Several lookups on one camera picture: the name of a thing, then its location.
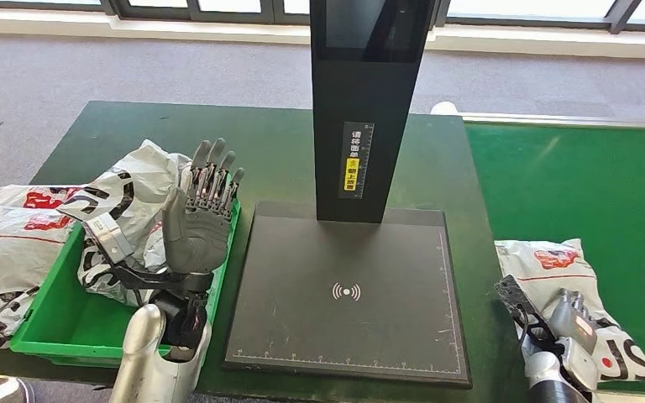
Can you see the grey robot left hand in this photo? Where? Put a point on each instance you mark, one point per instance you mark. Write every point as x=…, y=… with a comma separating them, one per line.
x=197, y=239

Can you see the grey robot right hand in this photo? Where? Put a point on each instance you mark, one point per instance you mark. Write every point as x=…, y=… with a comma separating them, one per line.
x=573, y=322

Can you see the white plastic courier parcel bag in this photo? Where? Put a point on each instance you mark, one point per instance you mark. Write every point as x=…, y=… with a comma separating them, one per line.
x=133, y=183
x=16, y=198
x=539, y=267
x=5, y=261
x=97, y=278

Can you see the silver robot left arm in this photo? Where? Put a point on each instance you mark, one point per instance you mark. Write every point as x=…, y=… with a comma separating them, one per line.
x=144, y=356

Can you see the black inbound scanner machine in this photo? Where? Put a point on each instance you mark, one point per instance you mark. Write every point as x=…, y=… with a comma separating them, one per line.
x=345, y=339

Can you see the white conveyor roller end cap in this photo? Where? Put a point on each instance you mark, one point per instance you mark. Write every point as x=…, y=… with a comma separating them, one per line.
x=445, y=108

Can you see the clear crate label holder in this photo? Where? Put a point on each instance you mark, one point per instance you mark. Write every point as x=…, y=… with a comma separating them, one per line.
x=221, y=289

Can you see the dark green table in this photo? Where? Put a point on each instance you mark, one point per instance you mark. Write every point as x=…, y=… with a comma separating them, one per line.
x=272, y=139

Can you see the green plastic crate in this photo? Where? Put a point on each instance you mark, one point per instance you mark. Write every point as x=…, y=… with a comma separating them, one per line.
x=50, y=328

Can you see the black yellow scanner label sticker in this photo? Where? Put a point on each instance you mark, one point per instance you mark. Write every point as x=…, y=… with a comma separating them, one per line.
x=356, y=161

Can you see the white window sill ledge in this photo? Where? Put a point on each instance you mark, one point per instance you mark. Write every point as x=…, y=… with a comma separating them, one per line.
x=77, y=26

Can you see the silver rounded metal part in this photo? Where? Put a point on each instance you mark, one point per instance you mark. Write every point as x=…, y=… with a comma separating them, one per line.
x=0, y=394

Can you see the dark scanner screen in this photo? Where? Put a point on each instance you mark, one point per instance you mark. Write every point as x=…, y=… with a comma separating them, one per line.
x=356, y=22

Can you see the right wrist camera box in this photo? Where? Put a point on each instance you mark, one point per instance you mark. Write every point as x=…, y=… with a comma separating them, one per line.
x=514, y=297

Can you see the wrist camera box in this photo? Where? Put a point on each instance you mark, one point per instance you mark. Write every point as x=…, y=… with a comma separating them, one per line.
x=108, y=236
x=514, y=297

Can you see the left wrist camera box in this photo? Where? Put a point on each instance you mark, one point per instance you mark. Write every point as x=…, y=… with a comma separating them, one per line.
x=108, y=236

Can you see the dark window frame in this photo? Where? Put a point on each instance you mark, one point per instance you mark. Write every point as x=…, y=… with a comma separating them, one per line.
x=233, y=16

